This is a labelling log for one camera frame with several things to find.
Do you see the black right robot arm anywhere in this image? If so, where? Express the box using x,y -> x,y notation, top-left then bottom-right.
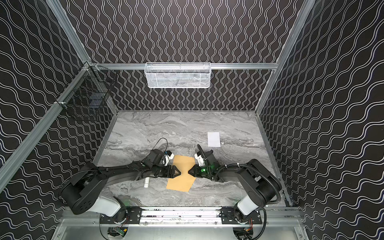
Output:
188,150 -> 282,223

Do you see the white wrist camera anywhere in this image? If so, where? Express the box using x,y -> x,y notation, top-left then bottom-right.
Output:
163,151 -> 175,166
194,152 -> 206,167

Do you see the aluminium frame corner post right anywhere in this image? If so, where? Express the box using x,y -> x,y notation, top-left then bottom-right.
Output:
255,0 -> 316,116

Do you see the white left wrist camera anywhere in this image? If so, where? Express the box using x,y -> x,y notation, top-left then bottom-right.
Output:
163,151 -> 175,166

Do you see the brown paper envelope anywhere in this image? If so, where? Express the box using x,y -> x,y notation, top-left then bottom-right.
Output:
167,155 -> 196,192

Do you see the aluminium back crossbar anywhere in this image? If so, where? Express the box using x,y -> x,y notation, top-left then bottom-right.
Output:
92,63 -> 278,71

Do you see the white wire mesh basket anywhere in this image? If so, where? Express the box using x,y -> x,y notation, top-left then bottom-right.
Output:
144,62 -> 212,89

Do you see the white paper letter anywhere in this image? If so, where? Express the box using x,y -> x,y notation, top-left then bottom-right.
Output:
207,132 -> 221,148

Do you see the aluminium left side rail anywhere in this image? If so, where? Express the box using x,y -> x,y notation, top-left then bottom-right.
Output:
1,62 -> 90,191

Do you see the black wire basket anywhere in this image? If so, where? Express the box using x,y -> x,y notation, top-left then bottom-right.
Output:
60,66 -> 118,122

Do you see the aluminium frame corner post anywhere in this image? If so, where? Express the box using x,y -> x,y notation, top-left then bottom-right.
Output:
255,0 -> 316,116
46,0 -> 91,63

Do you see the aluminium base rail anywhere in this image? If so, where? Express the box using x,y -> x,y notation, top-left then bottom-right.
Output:
60,207 -> 301,228

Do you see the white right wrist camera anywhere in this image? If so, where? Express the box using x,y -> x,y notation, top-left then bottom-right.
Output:
194,152 -> 206,167

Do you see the white glue stick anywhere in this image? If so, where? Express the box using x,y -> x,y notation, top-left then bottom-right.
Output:
144,178 -> 150,188

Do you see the thin black left cable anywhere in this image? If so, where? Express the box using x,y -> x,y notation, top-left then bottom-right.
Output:
151,137 -> 169,154

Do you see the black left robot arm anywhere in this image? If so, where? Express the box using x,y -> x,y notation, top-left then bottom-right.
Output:
58,149 -> 181,224

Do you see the aluminium frame corner post left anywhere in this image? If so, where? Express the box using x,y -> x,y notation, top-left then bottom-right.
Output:
46,0 -> 91,63

